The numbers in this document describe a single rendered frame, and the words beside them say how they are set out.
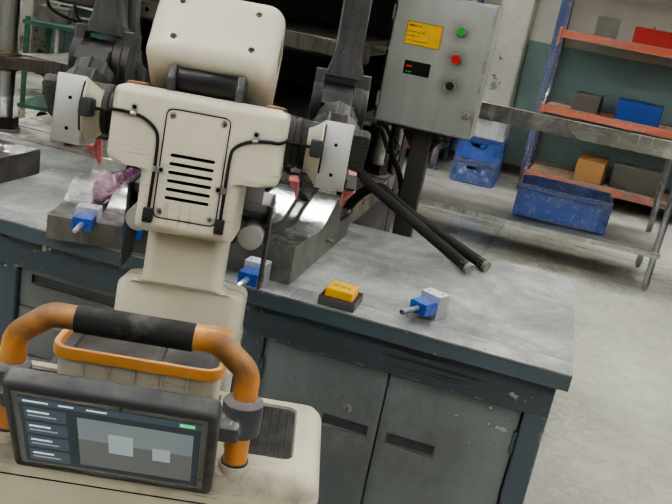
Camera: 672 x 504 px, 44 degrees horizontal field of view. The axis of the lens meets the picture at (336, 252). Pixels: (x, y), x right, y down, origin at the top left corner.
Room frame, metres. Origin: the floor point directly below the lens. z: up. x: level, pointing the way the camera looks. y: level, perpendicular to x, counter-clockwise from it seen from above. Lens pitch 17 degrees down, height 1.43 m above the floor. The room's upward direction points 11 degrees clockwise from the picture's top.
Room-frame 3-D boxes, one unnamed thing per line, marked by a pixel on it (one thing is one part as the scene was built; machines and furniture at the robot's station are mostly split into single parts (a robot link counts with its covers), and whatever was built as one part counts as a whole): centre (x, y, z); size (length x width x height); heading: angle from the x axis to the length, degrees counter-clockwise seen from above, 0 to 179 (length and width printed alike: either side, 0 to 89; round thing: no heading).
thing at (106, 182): (1.99, 0.52, 0.90); 0.26 x 0.18 x 0.08; 5
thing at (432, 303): (1.67, -0.20, 0.83); 0.13 x 0.05 x 0.05; 140
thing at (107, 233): (1.99, 0.53, 0.86); 0.50 x 0.26 x 0.11; 5
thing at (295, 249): (1.99, 0.16, 0.87); 0.50 x 0.26 x 0.14; 167
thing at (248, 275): (1.65, 0.17, 0.83); 0.13 x 0.05 x 0.05; 167
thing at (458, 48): (2.63, -0.20, 0.74); 0.31 x 0.22 x 1.47; 77
